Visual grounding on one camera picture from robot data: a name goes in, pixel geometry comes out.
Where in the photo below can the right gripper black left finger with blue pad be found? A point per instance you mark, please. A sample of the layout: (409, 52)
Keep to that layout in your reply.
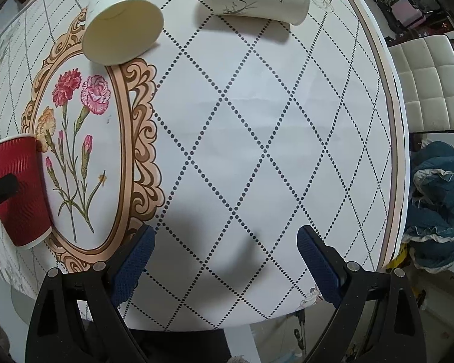
(76, 315)

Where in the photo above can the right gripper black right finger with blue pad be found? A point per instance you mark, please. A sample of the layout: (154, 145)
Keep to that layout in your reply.
(394, 333)

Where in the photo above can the red ribbed paper cup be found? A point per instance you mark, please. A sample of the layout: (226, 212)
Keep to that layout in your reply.
(25, 216)

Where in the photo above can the white paper cup centre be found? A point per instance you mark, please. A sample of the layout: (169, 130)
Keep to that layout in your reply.
(117, 31)

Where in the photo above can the blue crumpled blanket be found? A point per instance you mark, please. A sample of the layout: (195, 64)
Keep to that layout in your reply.
(429, 228)

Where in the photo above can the floral diamond pattern tablecloth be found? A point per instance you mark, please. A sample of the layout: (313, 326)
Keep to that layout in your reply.
(226, 136)

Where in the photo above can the white quilted chair right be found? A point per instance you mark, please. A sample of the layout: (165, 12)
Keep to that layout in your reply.
(425, 67)

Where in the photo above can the pink suitcase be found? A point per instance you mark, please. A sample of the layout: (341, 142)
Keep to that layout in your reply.
(408, 14)

